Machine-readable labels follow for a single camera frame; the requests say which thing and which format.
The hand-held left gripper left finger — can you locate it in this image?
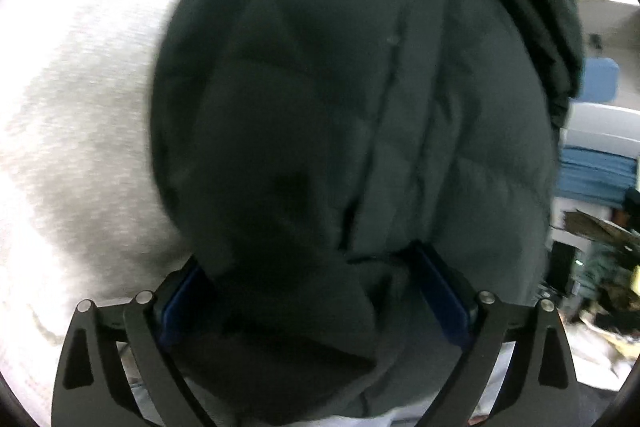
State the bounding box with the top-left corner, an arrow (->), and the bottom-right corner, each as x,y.
51,256 -> 214,427

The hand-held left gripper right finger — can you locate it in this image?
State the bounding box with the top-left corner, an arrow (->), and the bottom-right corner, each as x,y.
407,239 -> 581,427

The black puffer jacket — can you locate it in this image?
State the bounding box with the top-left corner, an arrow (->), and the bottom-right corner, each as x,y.
150,0 -> 586,427

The stack of blue cloths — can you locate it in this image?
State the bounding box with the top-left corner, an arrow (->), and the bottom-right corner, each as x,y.
560,147 -> 637,208

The bed with light grey bedding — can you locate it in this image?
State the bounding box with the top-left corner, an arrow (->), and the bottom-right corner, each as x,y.
0,0 -> 251,425

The white grey wardrobe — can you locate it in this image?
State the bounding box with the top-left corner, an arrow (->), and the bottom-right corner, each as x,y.
565,101 -> 640,148

